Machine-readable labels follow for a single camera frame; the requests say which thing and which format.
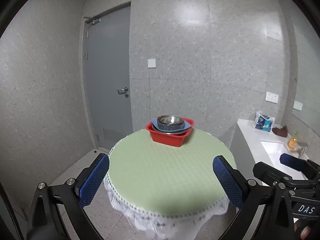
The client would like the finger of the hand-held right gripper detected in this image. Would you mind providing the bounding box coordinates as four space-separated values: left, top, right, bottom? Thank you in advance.
252 162 304 188
279 153 320 181

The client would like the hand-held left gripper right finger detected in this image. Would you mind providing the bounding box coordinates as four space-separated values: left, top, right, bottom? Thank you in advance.
212 155 297 240

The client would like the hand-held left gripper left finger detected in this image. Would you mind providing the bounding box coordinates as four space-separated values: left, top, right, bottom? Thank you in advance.
26 153 110 240

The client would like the blue plastic bowl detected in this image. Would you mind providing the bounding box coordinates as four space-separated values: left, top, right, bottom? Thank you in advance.
151 116 192 134

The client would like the red plastic basin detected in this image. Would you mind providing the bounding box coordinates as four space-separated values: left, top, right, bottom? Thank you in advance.
146 117 195 147

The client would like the small stainless steel bowl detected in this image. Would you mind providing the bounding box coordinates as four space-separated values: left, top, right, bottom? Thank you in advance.
162 116 182 125

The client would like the large stainless steel bowl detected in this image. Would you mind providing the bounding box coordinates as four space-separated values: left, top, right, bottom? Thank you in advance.
156 115 186 131

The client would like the person's right hand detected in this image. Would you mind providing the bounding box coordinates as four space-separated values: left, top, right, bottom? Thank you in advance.
294 219 320 240

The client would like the metal faucet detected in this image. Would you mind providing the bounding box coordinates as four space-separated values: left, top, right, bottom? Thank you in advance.
295 142 310 158

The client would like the orange bottle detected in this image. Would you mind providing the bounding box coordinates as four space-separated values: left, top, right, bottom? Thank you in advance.
287 131 299 151

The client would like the white sink basin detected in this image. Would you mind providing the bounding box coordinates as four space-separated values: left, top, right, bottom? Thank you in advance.
260 141 309 173

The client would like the brown cloth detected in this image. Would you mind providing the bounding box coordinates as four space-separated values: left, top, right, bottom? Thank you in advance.
272 126 289 138

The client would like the white vanity counter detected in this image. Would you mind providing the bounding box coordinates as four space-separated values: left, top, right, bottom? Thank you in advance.
229 119 320 180

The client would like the blue tissue pack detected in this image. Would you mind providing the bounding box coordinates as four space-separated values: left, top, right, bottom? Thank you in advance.
253 110 275 132

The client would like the round table with green cloth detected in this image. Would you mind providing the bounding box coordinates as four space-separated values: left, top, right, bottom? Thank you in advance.
108 129 236 216

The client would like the grey door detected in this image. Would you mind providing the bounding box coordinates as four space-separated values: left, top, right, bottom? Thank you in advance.
83 2 132 149

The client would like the wall mirror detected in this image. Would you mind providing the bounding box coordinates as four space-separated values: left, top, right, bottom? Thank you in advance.
290 15 320 132

